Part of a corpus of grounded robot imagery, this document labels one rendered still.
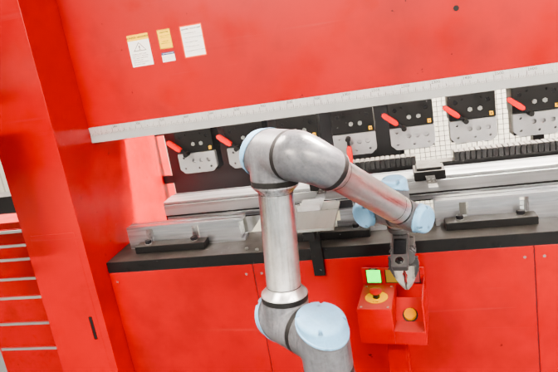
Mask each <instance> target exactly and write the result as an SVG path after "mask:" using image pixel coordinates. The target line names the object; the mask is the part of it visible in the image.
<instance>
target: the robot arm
mask: <svg viewBox="0 0 558 372"><path fill-rule="evenodd" d="M239 160H240V164H241V166H242V168H243V169H245V171H246V172H247V173H248V174H250V180H251V188H252V189H253V190H255V191H256V192H257V193H258V201H259V210H260V219H261V229H262V246H263V256H264V265H265V274H266V284H267V286H266V287H265V289H264V290H263V291H262V296H261V297H260V299H259V300H258V302H259V303H258V305H256V308H255V322H256V325H257V328H258V329H259V330H260V331H261V333H263V334H264V336H266V338H268V339H269V340H271V341H273V342H276V343H277V344H279V345H281V346H283V347H284V348H286V349H288V350H289V351H291V352H292V353H294V354H295V355H298V356H299V357H301V359H302V364H303V369H304V372H355V368H354V362H353V356H352V350H351V344H350V328H349V325H348V323H347V320H346V317H345V313H344V312H343V311H342V310H341V309H340V308H339V307H338V306H335V305H333V304H330V303H328V302H323V303H320V302H318V301H317V302H312V303H309V300H308V290H307V288H306V287H305V286H303V285H302V284H301V273H300V263H299V252H298V241H297V230H296V210H295V199H294V190H295V188H296V187H297V186H298V185H299V183H303V184H309V185H313V186H316V187H318V188H320V189H322V190H325V191H332V190H333V191H335V192H337V193H339V194H341V195H342V196H344V197H346V198H348V199H349V200H351V201H353V202H355V203H356V204H355V206H354V207H353V210H352V213H353V217H354V219H355V221H356V222H357V223H358V224H359V225H360V226H361V227H363V228H369V227H371V226H374V225H375V224H376V223H378V224H382V225H385V226H388V231H389V233H391V234H393V236H391V241H390V250H389V253H390V256H388V260H389V263H388V265H389V269H390V271H391V273H392V274H393V276H394V277H395V279H396V280H397V282H398V283H399V284H400V285H401V287H403V288H404V289H405V290H409V288H410V287H411V286H412V285H413V284H414V280H415V277H416V276H417V274H418V271H419V260H418V256H415V254H416V244H415V237H414V236H409V233H410V232H413V233H427V232H429V231H430V230H431V228H432V227H433V223H434V219H435V216H434V211H433V209H432V208H431V207H430V206H428V205H425V204H423V203H416V202H414V201H412V200H411V199H409V186H408V182H407V179H406V178H405V177H404V176H403V175H400V174H391V175H388V176H385V177H383V178H382V180H381V181H380V180H378V179H377V178H375V177H373V176H372V175H370V174H368V173H366V172H365V171H364V170H363V169H360V168H359V167H357V166H356V165H354V164H352V163H351V162H350V160H349V158H348V156H347V155H346V154H345V153H343V152H342V151H340V150H339V149H337V148H336V147H334V146H333V145H331V144H329V143H327V142H326V141H324V140H323V139H321V138H319V137H317V136H315V135H313V134H311V133H308V132H306V131H304V130H285V129H275V128H271V127H269V128H264V129H258V130H254V131H253V132H251V133H250V134H249V135H248V136H247V137H246V139H245V140H244V141H243V142H242V145H241V148H240V151H239ZM411 237H412V238H411ZM403 271H406V273H407V284H406V282H405V281H404V275H403Z"/></svg>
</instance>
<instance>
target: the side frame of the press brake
mask: <svg viewBox="0 0 558 372"><path fill-rule="evenodd" d="M0 160H1V163H2V168H3V171H4V173H5V177H6V180H7V185H8V187H9V191H10V194H11V196H12V201H13V204H14V208H15V210H16V213H17V218H18V221H19V224H20V227H21V230H22V235H23V237H24V241H25V243H26V246H27V251H28V254H29V257H30V260H31V263H32V268H33V271H34V274H35V277H36V279H37V285H38V287H39V291H40V293H41V296H42V301H43V304H44V307H45V310H46V315H47V318H48V320H49V324H50V327H51V332H52V334H53V337H54V341H55V343H56V348H57V351H58V354H59V357H60V360H61V365H62V368H63V370H64V372H135V369H134V366H133V363H132V359H131V356H130V350H129V346H128V344H127V340H126V337H125V331H124V328H123V325H122V321H121V318H120V313H119V309H118V306H117V302H116V299H115V293H114V290H113V286H112V283H111V279H110V274H109V272H108V268H107V265H106V263H107V262H108V261H109V260H110V259H111V258H112V257H113V256H115V255H116V254H117V253H118V252H119V251H120V250H122V249H123V248H124V247H125V246H126V245H128V244H129V243H130V240H129V237H128V233H127V230H126V228H127V227H128V226H130V225H131V224H132V223H142V222H151V221H160V220H167V218H166V215H165V211H164V201H166V200H167V199H168V198H170V197H171V196H172V195H174V194H176V192H175V188H174V184H166V183H165V181H164V176H165V175H172V174H171V169H170V166H169V158H168V155H167V150H166V147H165V142H164V136H163V135H161V136H154V135H150V136H143V137H136V138H130V139H118V140H112V141H105V142H99V143H92V142H91V136H90V132H89V129H88V124H87V122H86V116H85V112H84V109H83V105H82V102H81V96H80V92H79V89H78V85H77V82H76V76H75V72H74V70H73V66H72V63H71V57H70V53H69V50H68V46H67V43H66V37H65V33H64V30H63V26H62V23H61V18H60V14H59V11H58V7H57V4H56V0H0Z"/></svg>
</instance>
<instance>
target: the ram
mask: <svg viewBox="0 0 558 372"><path fill-rule="evenodd" d="M56 4H57V7H58V11H59V14H60V18H61V23H62V26H63V30H64V33H65V37H66V43H67V46H68V50H69V53H70V57H71V63H72V66H73V70H74V72H75V76H76V82H77V85H78V89H79V92H80V96H81V102H82V105H83V109H84V112H85V116H86V122H87V124H88V129H89V128H93V127H99V126H105V125H116V124H123V123H129V122H135V121H141V120H152V119H158V118H164V117H170V116H176V115H187V114H194V113H200V112H206V111H212V110H223V109H230V108H236V107H242V106H248V105H259V104H266V103H272V102H278V101H284V100H294V99H301V98H307V97H313V96H319V95H330V94H336V93H343V92H349V91H360V90H366V89H372V88H379V87H385V86H396V85H402V84H408V83H414V82H420V81H431V80H437V79H443V78H450V77H456V76H467V75H473V74H479V73H486V72H492V71H503V70H509V69H515V68H522V67H528V66H539V65H545V64H551V63H557V62H558V0H56ZM200 22H201V25H202V29H203V38H204V42H205V46H206V51H207V55H204V56H195V57H190V58H185V56H184V49H183V44H182V40H181V36H180V31H179V27H181V26H186V25H190V24H195V23H200ZM167 28H169V31H170V36H171V39H172V43H173V47H171V48H166V49H161V50H160V46H159V39H158V35H157V31H158V30H163V29H167ZM146 32H147V34H148V38H149V44H150V49H151V53H152V57H153V61H154V64H153V65H147V66H138V67H133V64H132V60H131V56H130V50H129V46H128V42H127V38H126V37H127V36H131V35H136V34H140V33H146ZM169 51H174V55H175V60H176V61H167V62H163V58H162V54H161V53H164V52H169ZM553 82H558V73H551V74H545V75H539V76H528V77H522V78H515V79H509V80H502V81H491V82H484V83H478V84H471V85H465V86H454V87H448V88H442V89H435V90H429V91H417V92H411V93H404V94H398V95H387V96H381V97H374V98H368V99H362V100H350V101H343V102H337V103H331V104H324V105H313V106H307V107H301V108H294V109H288V110H276V111H270V112H264V113H257V114H251V115H240V116H233V117H227V118H221V119H214V120H203V121H196V122H190V123H184V124H177V125H166V126H160V127H154V128H147V129H141V130H129V131H123V132H116V133H110V134H104V135H92V136H91V142H92V143H99V142H105V141H112V140H123V139H130V138H136V137H143V136H150V135H161V134H168V133H174V132H181V131H187V130H199V129H206V128H212V127H219V126H225V125H237V124H243V123H250V122H257V121H263V120H274V119H281V118H288V117H294V116H301V115H313V114H320V113H326V112H332V111H338V110H351V109H357V108H364V107H370V106H377V105H388V104H395V103H401V102H408V101H414V100H427V99H433V98H439V97H445V96H452V95H464V94H471V93H477V92H484V91H495V90H502V89H508V88H515V87H522V86H533V85H540V84H546V83H553Z"/></svg>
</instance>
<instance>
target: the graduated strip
mask: <svg viewBox="0 0 558 372"><path fill-rule="evenodd" d="M551 73H558V62H557V63H551V64H545V65H539V66H528V67H522V68H515V69H509V70H503V71H492V72H486V73H479V74H473V75H467V76H456V77H450V78H443V79H437V80H431V81H420V82H414V83H408V84H402V85H396V86H385V87H379V88H372V89H366V90H360V91H349V92H343V93H336V94H330V95H319V96H313V97H307V98H301V99H294V100H284V101H278V102H272V103H266V104H259V105H248V106H242V107H236V108H230V109H223V110H212V111H206V112H200V113H194V114H187V115H176V116H170V117H164V118H158V119H152V120H141V121H135V122H129V123H123V124H116V125H105V126H99V127H93V128H89V131H90V135H91V136H92V135H104V134H110V133H116V132H123V131H129V130H141V129H147V128H154V127H160V126H166V125H177V124H184V123H190V122H196V121H203V120H214V119H221V118H227V117H233V116H240V115H251V114H257V113H264V112H270V111H276V110H288V109H294V108H301V107H307V106H313V105H324V104H331V103H337V102H343V101H350V100H362V99H368V98H374V97H381V96H387V95H398V94H404V93H411V92H417V91H429V90H435V89H442V88H448V87H454V86H465V85H471V84H478V83H484V82H491V81H502V80H509V79H515V78H522V77H528V76H539V75H545V74H551Z"/></svg>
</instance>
